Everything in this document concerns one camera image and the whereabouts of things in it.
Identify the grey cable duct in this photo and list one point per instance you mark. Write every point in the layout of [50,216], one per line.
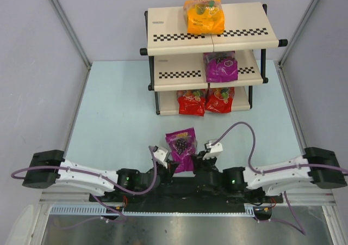
[227,210]

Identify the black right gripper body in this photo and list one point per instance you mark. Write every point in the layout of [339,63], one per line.
[204,165]

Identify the red fruit gummy bag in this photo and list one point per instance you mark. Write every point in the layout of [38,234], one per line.
[220,100]
[191,102]

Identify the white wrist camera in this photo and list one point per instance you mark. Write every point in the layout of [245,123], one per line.
[161,155]
[212,149]

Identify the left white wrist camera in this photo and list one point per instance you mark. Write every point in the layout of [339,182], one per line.
[161,155]

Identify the purple grape gummy bag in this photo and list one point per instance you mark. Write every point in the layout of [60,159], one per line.
[182,145]
[220,67]

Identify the orange mango gummy bag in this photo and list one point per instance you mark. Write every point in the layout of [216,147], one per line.
[204,17]

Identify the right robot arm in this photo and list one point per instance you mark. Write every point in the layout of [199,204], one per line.
[316,166]

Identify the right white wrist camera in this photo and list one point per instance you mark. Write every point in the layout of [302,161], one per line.
[212,149]

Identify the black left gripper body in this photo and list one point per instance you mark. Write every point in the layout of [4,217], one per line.
[168,169]

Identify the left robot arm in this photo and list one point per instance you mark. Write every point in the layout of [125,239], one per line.
[52,168]

